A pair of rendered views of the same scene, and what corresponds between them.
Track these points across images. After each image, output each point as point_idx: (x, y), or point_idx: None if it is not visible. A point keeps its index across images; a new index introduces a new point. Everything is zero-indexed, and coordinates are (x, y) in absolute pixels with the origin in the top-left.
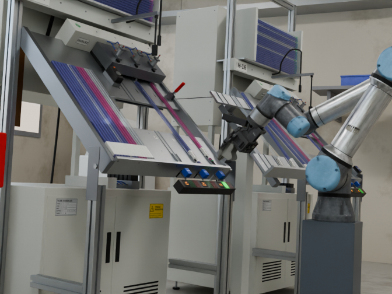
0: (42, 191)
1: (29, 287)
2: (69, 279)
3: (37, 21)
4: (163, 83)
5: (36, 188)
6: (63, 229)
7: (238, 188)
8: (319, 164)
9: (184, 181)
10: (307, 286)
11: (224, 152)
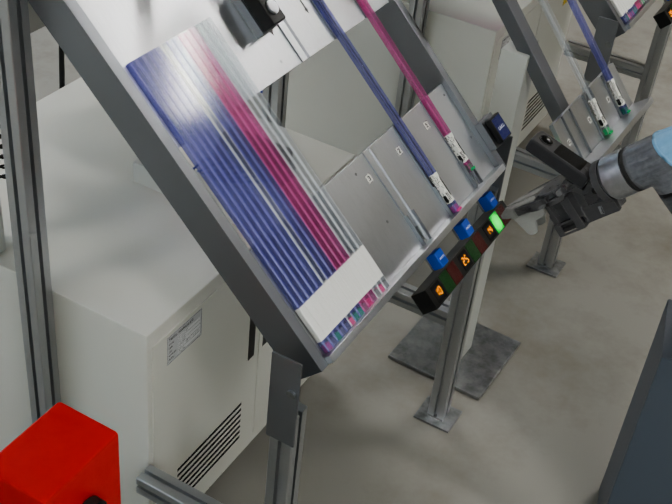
0: (141, 341)
1: (127, 471)
2: (193, 430)
3: None
4: None
5: (123, 329)
6: (181, 373)
7: None
8: None
9: (434, 287)
10: (643, 448)
11: (522, 217)
